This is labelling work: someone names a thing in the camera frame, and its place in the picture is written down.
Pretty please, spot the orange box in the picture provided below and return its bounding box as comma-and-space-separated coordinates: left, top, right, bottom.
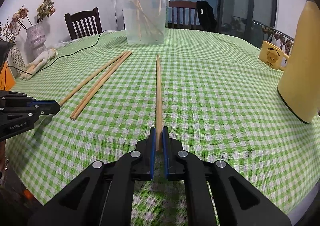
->
0, 62, 16, 91

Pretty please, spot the beige work glove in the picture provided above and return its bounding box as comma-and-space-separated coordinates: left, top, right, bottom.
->
20, 48, 58, 80

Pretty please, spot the small patterned vase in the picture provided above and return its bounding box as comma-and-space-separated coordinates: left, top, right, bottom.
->
10, 47, 25, 71

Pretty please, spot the green checkered tablecloth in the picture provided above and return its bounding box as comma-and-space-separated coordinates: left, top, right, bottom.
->
6, 29, 319, 214

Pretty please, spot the pink speckled vase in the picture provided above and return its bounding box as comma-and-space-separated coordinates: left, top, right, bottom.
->
26, 23, 47, 57

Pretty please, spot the dark wooden chair left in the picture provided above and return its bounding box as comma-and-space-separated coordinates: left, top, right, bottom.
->
65, 7, 103, 40

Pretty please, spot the dark wooden chair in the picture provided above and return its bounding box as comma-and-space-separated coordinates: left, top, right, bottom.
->
65, 7, 103, 40
168, 1, 200, 30

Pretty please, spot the clear plastic container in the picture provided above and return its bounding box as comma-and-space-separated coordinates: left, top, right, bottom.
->
120, 0, 170, 45

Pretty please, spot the dark wooden chair back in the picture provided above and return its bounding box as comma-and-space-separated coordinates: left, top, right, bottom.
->
168, 1, 200, 30

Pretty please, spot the black jacket on chair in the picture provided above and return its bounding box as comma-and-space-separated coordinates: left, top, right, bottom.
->
196, 1, 217, 32

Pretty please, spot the yellow bear mug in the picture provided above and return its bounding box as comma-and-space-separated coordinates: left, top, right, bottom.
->
259, 41, 289, 71

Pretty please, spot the yellow thermos jug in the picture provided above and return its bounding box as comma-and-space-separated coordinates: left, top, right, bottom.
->
277, 0, 319, 124

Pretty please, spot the drying rack with dried goods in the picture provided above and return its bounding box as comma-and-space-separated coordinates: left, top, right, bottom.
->
261, 25, 294, 56

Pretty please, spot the black cable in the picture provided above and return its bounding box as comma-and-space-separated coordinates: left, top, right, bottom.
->
4, 30, 111, 76

